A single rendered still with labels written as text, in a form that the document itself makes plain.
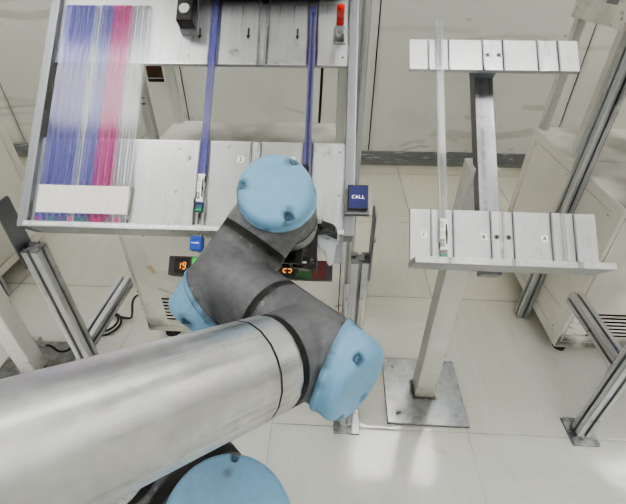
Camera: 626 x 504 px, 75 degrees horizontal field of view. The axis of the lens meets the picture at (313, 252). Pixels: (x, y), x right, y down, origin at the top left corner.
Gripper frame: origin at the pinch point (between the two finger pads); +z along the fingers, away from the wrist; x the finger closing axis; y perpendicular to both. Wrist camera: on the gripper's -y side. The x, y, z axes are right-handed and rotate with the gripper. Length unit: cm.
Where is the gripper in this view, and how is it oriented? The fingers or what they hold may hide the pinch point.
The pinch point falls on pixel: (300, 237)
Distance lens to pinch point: 73.3
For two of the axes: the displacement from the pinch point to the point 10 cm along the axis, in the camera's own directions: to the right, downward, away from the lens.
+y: -0.4, 9.9, -1.6
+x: 10.0, 0.3, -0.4
